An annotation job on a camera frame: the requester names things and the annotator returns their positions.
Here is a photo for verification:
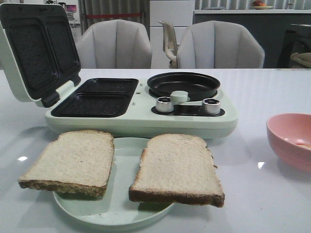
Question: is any white bread slice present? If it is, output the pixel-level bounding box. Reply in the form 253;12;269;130
129;134;225;208
18;130;115;197

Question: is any pink plastic bowl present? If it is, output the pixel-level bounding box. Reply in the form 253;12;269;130
266;113;311;172

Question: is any dark grey counter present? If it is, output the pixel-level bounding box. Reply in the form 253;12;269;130
193;9;311;68

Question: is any right silver control knob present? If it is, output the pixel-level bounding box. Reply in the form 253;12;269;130
201;98;221;115

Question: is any left grey upholstered chair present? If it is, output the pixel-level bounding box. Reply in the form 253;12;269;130
76;19;152;69

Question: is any black round frying pan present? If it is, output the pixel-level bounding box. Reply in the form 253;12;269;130
147;72;220;101

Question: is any mint green round plate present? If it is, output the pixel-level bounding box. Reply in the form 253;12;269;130
53;137;173;231

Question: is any white cabinet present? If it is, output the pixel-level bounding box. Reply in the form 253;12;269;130
150;0;195;69

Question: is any mint green breakfast maker base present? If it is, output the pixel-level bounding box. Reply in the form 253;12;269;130
45;78;238;139

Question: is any silver control knob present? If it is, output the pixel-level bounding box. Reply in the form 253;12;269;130
201;98;221;115
155;97;174;113

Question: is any mint green sandwich maker lid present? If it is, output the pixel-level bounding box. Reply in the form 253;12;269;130
0;3;81;108

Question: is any beige office chair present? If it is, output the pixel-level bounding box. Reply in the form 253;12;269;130
158;21;178;69

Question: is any background desk with monitor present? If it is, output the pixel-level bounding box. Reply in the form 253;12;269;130
57;0;80;28

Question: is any dark appliance at right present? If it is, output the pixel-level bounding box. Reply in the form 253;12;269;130
277;24;311;68

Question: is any left silver control knob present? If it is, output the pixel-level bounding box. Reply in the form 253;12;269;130
155;97;174;113

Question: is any fruit plate on counter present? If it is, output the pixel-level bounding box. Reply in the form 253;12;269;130
251;0;273;10

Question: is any right grey upholstered chair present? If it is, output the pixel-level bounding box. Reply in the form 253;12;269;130
177;20;265;69

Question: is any grey upholstered chair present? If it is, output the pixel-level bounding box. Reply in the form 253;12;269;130
177;20;265;69
76;19;152;69

